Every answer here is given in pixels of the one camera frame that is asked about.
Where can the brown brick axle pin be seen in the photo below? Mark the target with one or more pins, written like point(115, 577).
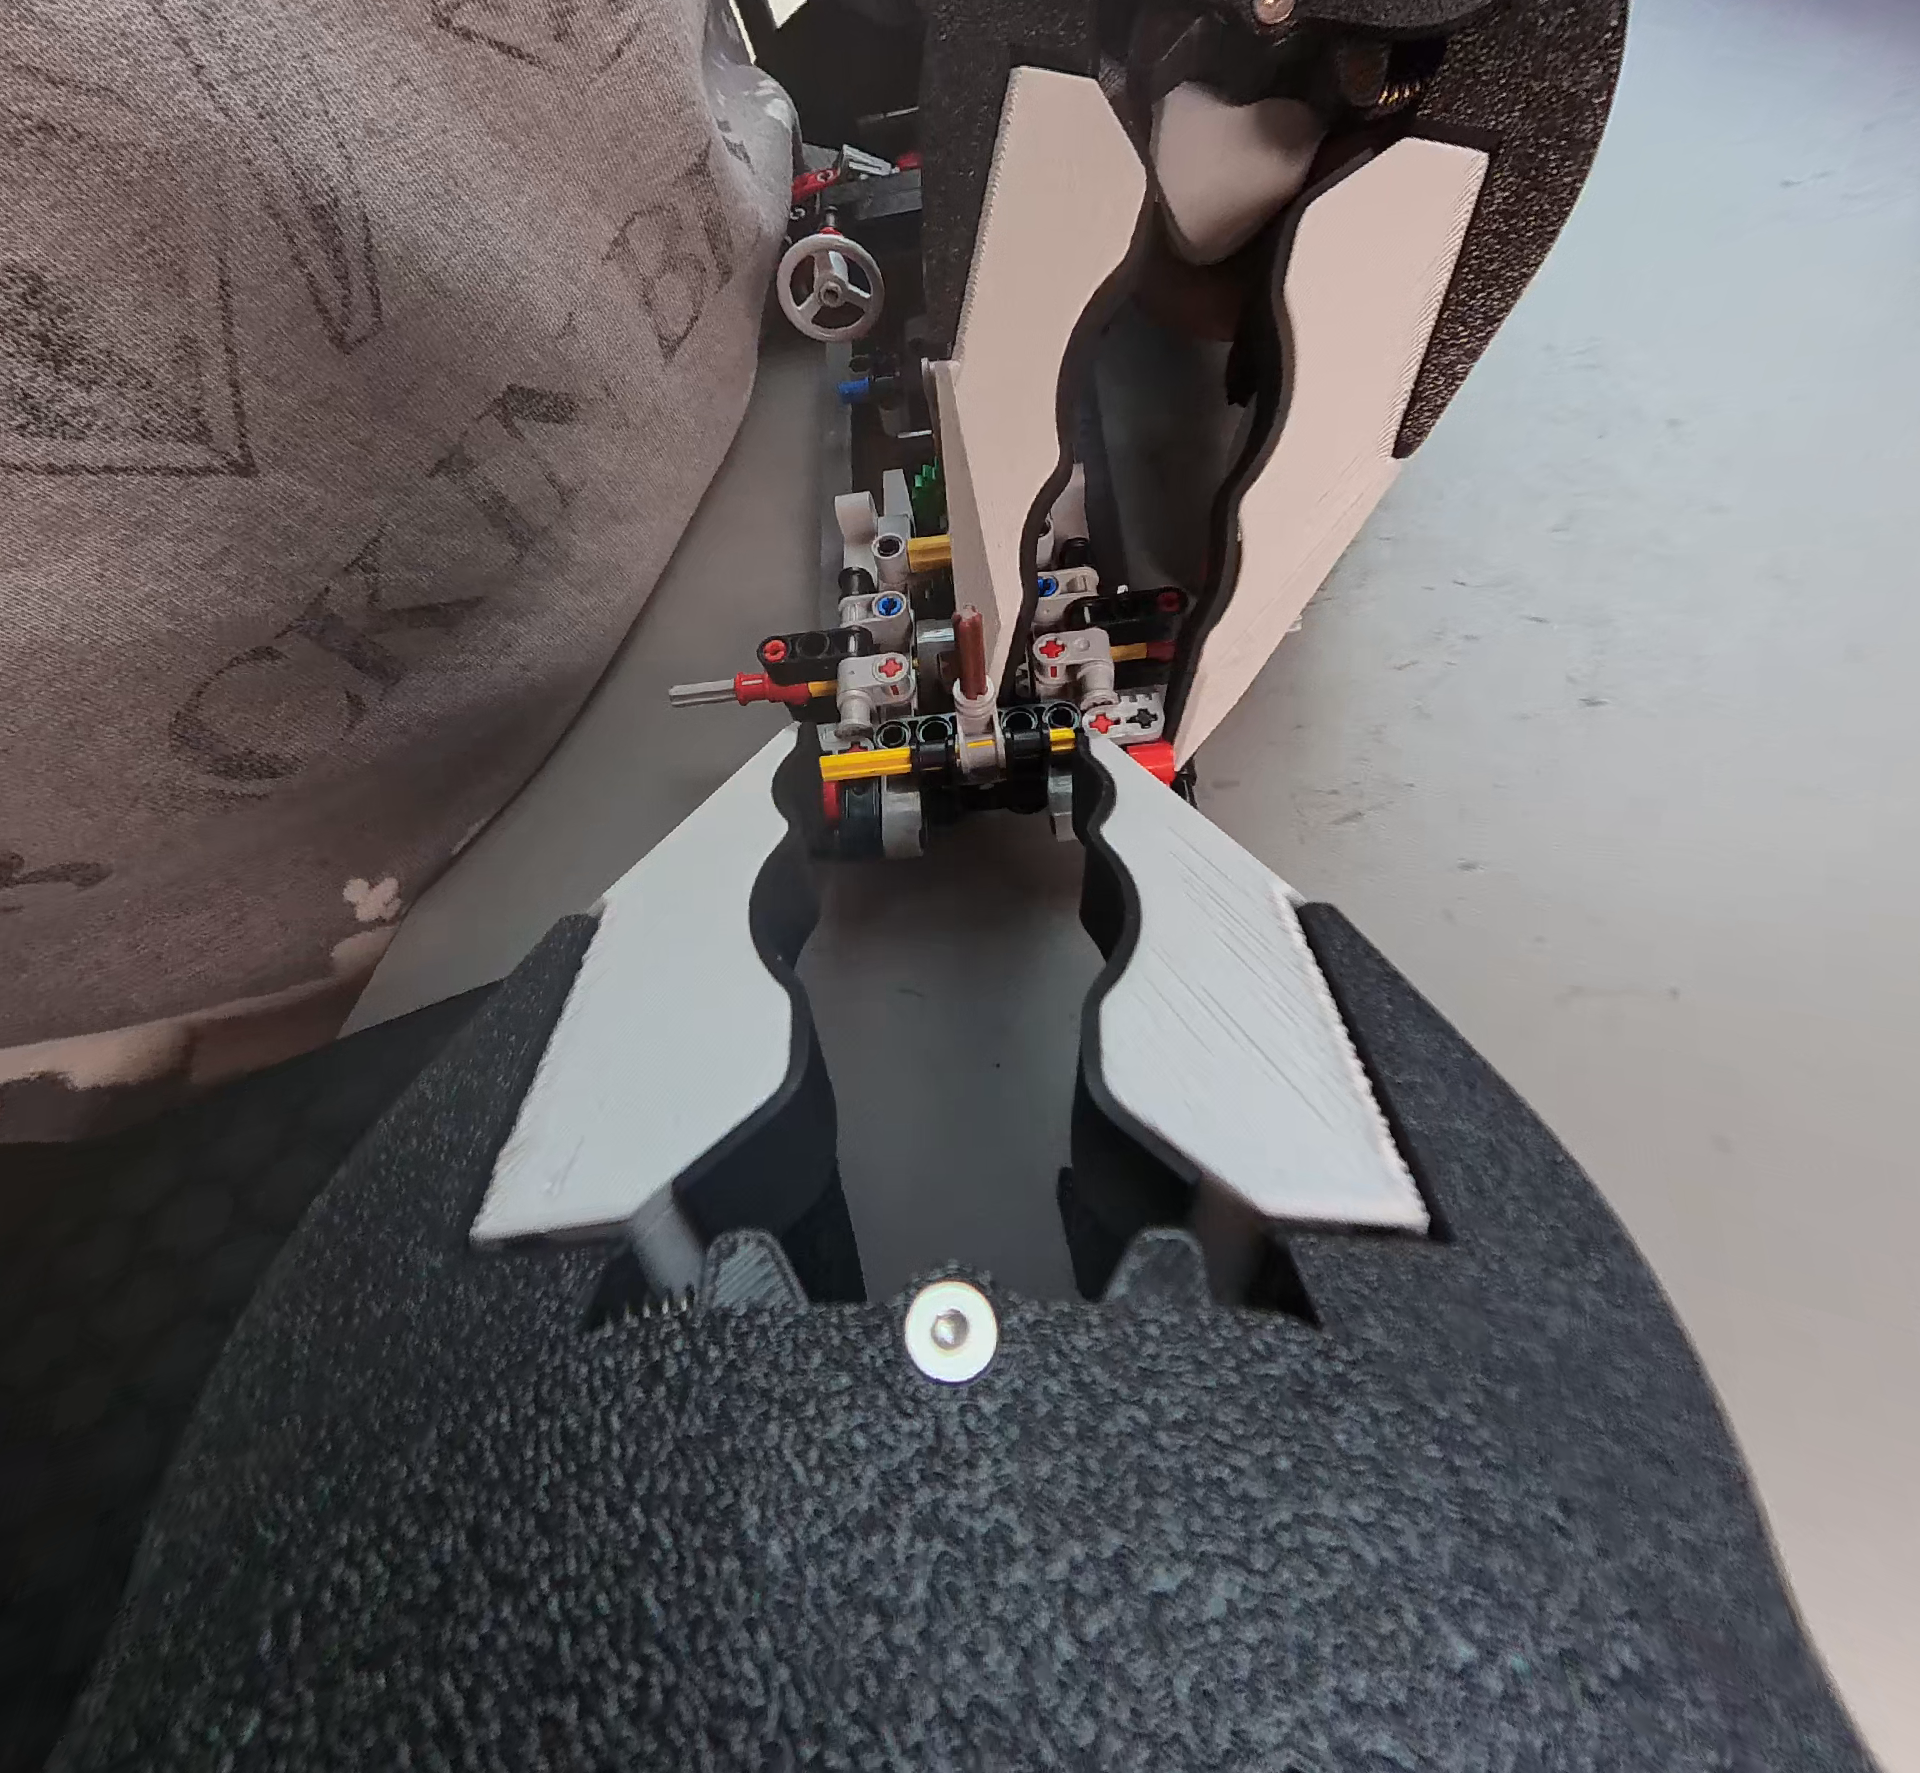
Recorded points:
point(975, 650)

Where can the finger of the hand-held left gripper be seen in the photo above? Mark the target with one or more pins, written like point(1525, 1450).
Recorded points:
point(1007, 349)
point(1352, 365)

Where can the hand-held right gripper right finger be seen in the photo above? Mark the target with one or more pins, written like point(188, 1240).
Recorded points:
point(1244, 1037)

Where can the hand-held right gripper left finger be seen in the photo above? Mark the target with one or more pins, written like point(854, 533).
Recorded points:
point(662, 1037)

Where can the toy brick car chassis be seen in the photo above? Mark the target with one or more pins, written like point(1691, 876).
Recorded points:
point(862, 672)

